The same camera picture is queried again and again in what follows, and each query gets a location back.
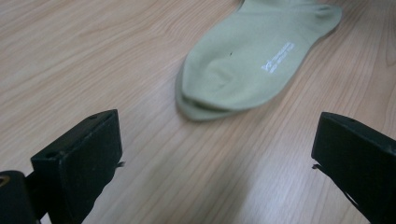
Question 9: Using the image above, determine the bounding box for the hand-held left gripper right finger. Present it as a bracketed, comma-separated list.
[310, 111, 396, 224]

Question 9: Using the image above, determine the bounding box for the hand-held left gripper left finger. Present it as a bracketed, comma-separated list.
[30, 108, 124, 224]

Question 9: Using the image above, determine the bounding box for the pale green sock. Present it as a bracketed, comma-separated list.
[174, 63, 253, 122]
[180, 0, 344, 112]

